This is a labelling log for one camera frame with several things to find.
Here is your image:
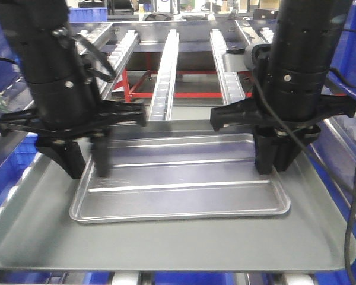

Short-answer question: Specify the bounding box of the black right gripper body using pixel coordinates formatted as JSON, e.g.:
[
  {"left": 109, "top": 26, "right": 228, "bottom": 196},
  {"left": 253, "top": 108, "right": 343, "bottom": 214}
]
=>
[{"left": 210, "top": 94, "right": 356, "bottom": 131}]

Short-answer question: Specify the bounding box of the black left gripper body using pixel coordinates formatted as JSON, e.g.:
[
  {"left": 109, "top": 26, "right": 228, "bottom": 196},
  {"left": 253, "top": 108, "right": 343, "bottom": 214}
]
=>
[{"left": 0, "top": 100, "right": 147, "bottom": 140}]

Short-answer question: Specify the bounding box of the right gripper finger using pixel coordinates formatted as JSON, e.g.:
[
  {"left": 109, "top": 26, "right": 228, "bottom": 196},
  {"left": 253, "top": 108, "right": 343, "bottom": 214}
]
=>
[
  {"left": 275, "top": 137, "right": 301, "bottom": 172},
  {"left": 253, "top": 132, "right": 278, "bottom": 175}
]

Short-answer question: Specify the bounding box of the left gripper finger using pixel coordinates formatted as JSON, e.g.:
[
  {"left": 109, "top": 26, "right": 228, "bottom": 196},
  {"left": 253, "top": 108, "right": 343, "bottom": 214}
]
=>
[
  {"left": 90, "top": 136, "right": 110, "bottom": 177},
  {"left": 37, "top": 139, "right": 85, "bottom": 179}
]

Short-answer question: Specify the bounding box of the small silver metal tray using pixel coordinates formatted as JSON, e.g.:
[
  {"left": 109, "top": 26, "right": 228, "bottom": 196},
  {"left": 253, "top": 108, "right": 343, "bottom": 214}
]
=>
[{"left": 69, "top": 133, "right": 291, "bottom": 223}]

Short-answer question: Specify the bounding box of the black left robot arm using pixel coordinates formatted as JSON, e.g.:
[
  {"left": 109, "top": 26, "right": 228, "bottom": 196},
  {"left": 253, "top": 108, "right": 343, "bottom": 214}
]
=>
[{"left": 0, "top": 1, "right": 146, "bottom": 179}]

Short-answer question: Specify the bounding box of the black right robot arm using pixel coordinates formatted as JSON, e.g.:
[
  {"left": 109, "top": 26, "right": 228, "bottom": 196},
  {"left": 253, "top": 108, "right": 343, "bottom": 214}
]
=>
[{"left": 210, "top": 1, "right": 356, "bottom": 174}]

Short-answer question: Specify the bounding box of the blue box upper right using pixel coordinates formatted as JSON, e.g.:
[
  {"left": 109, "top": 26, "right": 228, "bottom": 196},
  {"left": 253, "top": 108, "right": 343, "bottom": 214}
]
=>
[{"left": 329, "top": 1, "right": 356, "bottom": 100}]

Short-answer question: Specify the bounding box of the large grey serving tray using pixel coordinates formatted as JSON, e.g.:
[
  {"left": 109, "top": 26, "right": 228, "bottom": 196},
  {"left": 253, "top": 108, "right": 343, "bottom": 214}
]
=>
[{"left": 0, "top": 121, "right": 347, "bottom": 273}]

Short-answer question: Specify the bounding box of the blue bin lower left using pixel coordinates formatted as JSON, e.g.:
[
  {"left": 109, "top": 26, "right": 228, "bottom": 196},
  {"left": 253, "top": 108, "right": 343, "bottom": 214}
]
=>
[{"left": 0, "top": 133, "right": 37, "bottom": 206}]

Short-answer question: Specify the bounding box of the distant blue crate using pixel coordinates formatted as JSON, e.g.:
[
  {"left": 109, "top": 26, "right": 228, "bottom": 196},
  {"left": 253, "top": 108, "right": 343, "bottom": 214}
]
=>
[{"left": 68, "top": 7, "right": 107, "bottom": 23}]

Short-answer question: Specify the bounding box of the red metal frame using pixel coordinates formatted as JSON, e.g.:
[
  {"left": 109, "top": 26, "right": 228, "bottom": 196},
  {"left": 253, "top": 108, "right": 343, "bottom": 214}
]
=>
[{"left": 112, "top": 55, "right": 255, "bottom": 103}]

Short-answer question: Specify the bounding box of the right centre roller rail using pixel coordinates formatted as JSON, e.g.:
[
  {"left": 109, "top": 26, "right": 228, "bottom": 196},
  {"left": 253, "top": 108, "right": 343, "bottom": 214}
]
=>
[{"left": 210, "top": 28, "right": 246, "bottom": 105}]

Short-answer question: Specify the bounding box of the roller rail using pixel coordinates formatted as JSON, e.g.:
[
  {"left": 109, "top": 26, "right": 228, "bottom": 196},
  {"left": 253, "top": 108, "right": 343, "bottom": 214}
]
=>
[
  {"left": 148, "top": 29, "right": 179, "bottom": 121},
  {"left": 210, "top": 28, "right": 246, "bottom": 105},
  {"left": 100, "top": 30, "right": 138, "bottom": 99}
]

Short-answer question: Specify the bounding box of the middle roller rail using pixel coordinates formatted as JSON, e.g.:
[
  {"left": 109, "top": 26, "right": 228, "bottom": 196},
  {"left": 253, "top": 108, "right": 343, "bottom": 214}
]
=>
[{"left": 148, "top": 29, "right": 179, "bottom": 121}]

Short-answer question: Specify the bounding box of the left centre roller rail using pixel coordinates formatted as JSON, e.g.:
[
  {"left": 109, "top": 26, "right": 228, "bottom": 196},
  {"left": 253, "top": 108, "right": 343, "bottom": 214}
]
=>
[{"left": 100, "top": 30, "right": 138, "bottom": 99}]

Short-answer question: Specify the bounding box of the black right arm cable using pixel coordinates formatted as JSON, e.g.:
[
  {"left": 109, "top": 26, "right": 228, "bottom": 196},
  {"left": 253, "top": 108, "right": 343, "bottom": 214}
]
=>
[{"left": 252, "top": 28, "right": 356, "bottom": 285}]

